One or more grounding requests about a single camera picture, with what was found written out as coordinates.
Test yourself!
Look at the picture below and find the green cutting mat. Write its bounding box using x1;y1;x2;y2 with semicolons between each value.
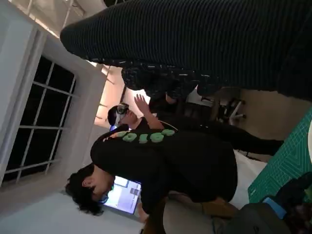
247;101;312;204

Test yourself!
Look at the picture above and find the person in black top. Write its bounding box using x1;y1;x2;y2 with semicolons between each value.
64;124;269;234

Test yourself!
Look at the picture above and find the white framed window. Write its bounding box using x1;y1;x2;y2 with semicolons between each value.
2;55;81;185

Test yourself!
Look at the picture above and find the white rolling chair base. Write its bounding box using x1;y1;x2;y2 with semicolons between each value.
219;97;247;122

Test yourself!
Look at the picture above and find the white VR headset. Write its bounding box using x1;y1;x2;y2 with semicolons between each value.
116;102;130;117

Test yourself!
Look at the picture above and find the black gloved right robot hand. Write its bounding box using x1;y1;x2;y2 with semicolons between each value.
59;0;312;103

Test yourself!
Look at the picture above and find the black left robot hand, blue tape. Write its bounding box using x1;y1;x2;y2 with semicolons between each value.
262;172;312;234

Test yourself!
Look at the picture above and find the white square plate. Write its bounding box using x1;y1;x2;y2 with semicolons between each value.
307;124;312;173

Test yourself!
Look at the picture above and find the lit computer screen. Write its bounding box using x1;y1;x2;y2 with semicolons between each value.
102;175;142;215

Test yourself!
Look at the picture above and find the person wearing headset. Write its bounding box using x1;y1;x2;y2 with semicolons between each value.
107;94;285;156

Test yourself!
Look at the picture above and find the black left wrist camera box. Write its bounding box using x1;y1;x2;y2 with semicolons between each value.
212;202;292;234

